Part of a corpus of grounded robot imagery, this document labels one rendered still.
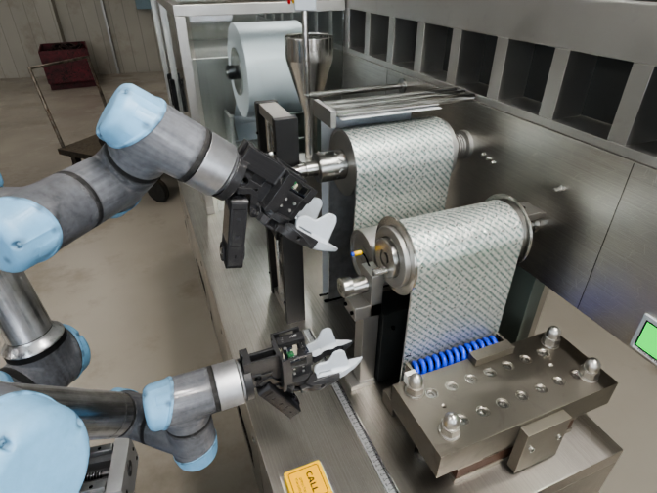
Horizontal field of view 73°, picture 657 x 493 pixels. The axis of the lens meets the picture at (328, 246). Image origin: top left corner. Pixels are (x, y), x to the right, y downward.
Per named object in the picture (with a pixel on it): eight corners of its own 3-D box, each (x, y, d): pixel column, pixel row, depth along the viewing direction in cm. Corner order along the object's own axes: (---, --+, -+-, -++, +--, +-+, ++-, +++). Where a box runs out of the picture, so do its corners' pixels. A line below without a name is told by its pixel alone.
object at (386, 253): (388, 235, 77) (398, 277, 77) (398, 233, 78) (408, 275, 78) (371, 241, 84) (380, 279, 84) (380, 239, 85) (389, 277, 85)
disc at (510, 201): (471, 239, 99) (488, 180, 90) (473, 238, 99) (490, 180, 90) (516, 281, 89) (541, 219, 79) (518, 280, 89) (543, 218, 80)
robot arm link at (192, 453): (176, 425, 85) (165, 385, 79) (228, 442, 82) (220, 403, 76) (150, 461, 79) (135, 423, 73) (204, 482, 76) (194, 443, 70)
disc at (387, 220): (372, 262, 91) (379, 201, 82) (373, 262, 91) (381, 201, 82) (408, 312, 81) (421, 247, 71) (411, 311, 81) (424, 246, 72)
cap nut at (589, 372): (573, 371, 87) (580, 355, 84) (587, 366, 88) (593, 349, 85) (589, 385, 84) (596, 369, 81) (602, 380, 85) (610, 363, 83)
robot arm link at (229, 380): (224, 420, 72) (214, 383, 79) (251, 411, 74) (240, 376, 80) (217, 389, 68) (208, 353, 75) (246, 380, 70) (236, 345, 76)
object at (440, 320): (401, 367, 90) (410, 295, 80) (495, 336, 97) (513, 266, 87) (402, 369, 89) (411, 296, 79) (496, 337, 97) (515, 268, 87)
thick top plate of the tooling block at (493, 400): (389, 405, 87) (392, 383, 84) (546, 348, 100) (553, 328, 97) (436, 478, 75) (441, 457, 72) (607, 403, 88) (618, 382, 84)
